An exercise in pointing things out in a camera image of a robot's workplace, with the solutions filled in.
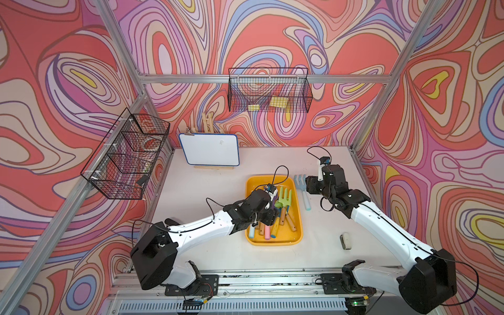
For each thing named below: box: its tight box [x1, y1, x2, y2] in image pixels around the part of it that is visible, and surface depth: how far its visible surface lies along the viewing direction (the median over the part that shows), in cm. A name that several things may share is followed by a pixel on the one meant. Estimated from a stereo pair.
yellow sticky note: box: [270, 96, 289, 109], surface depth 91 cm
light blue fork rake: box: [249, 224, 256, 239], surface depth 86 cm
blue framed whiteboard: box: [178, 133, 240, 167], surface depth 100 cm
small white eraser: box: [339, 232, 352, 251], surface depth 84 cm
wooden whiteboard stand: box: [193, 165, 235, 170], surface depth 110 cm
